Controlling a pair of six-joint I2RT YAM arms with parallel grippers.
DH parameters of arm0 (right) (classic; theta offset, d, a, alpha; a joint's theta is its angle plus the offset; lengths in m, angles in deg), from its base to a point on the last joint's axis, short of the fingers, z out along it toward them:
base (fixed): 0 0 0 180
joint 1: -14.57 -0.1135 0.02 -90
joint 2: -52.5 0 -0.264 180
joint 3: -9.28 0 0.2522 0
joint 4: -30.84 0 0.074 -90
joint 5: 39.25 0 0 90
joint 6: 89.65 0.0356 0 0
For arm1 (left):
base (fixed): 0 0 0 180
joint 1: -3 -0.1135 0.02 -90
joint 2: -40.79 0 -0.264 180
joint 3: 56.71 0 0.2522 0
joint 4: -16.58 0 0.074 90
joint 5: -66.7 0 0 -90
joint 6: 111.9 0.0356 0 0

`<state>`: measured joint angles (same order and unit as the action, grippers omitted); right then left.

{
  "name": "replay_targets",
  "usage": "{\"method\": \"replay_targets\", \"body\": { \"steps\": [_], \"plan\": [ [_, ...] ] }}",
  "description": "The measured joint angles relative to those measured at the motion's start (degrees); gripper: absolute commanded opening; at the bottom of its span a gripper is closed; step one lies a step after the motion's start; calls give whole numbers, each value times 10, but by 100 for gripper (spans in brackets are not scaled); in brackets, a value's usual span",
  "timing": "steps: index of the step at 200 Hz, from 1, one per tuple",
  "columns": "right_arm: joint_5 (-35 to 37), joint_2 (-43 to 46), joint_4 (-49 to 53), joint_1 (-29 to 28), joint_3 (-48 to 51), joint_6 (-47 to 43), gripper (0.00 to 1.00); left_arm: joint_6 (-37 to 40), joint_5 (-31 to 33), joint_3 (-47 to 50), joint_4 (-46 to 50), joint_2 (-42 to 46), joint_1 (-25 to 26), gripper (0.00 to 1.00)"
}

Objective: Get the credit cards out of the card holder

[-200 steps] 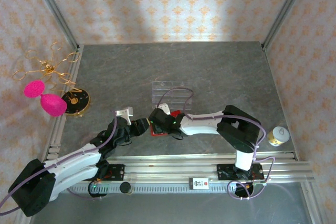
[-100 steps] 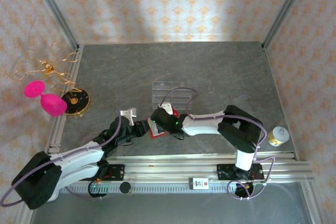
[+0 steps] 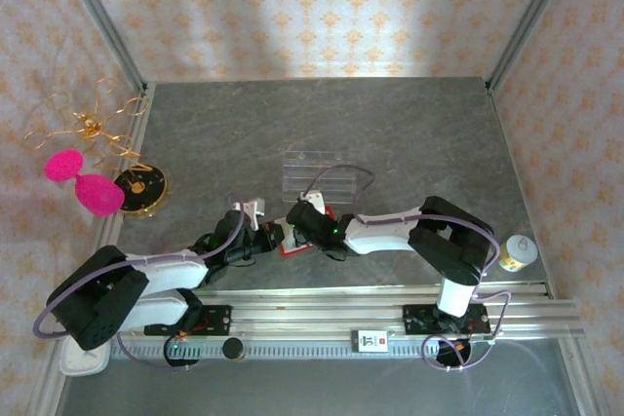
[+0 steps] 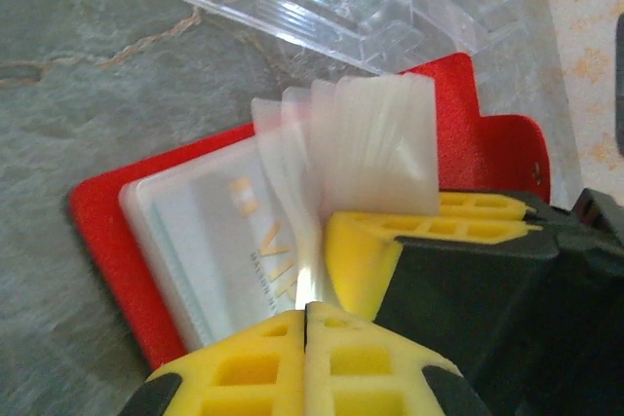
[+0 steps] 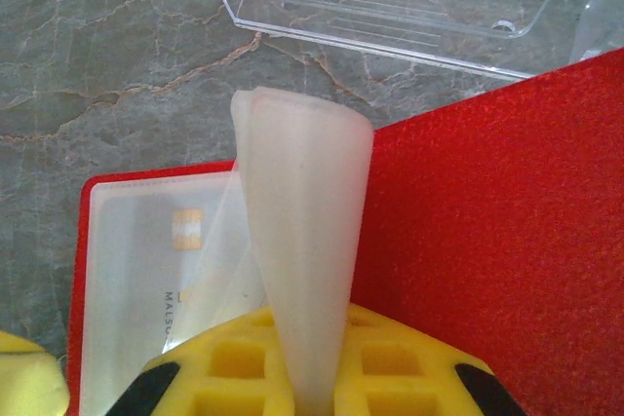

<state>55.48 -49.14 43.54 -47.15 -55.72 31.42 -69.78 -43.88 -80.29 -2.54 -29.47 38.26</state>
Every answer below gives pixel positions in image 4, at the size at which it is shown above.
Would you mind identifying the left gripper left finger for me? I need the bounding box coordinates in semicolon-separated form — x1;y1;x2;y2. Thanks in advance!
119;310;307;416

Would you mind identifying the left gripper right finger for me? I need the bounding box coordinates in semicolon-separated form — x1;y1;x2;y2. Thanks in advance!
305;301;492;416

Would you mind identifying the red card holder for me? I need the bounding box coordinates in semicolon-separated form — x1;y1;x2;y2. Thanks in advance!
66;52;553;372

